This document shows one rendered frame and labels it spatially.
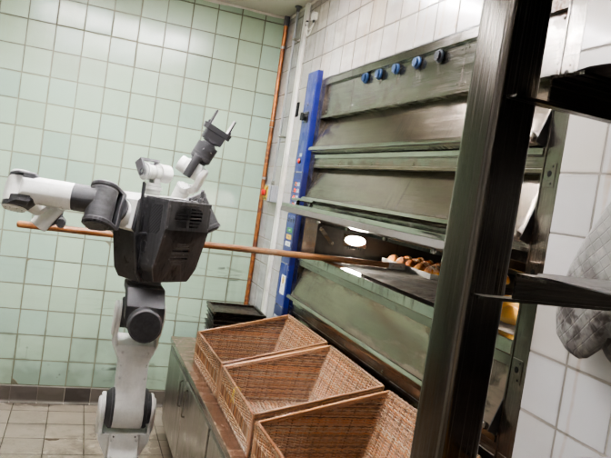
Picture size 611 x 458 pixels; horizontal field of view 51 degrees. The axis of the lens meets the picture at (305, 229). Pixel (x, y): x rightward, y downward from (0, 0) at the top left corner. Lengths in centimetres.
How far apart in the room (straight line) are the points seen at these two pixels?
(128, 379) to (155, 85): 220
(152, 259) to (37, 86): 212
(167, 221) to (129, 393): 66
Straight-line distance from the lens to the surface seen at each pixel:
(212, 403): 277
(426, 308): 221
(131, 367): 245
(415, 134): 242
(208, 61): 424
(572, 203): 171
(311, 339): 306
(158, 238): 220
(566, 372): 168
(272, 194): 392
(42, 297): 421
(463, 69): 229
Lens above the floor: 148
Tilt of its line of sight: 3 degrees down
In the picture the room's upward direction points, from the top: 8 degrees clockwise
